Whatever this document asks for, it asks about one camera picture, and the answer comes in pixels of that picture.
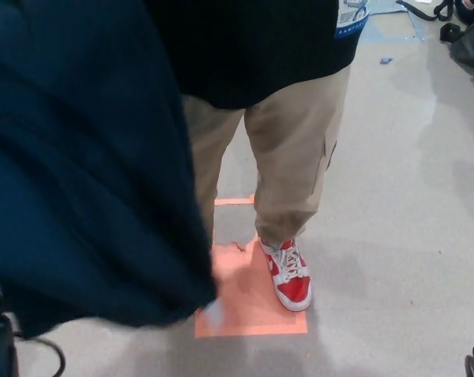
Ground dark teal coat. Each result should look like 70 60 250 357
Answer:
0 0 223 341

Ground red and white sneaker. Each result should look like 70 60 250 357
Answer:
258 236 313 313

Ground orange floor tape marker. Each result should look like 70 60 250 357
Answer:
194 194 310 339

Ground beige trousers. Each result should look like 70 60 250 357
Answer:
180 64 354 247

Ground blue floor tape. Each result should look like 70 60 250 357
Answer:
366 0 428 43

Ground black shirt with white print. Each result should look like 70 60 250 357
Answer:
142 0 372 111

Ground dark bag with straps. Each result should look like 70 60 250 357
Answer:
396 0 474 75

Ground black cable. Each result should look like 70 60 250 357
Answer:
13 333 67 377

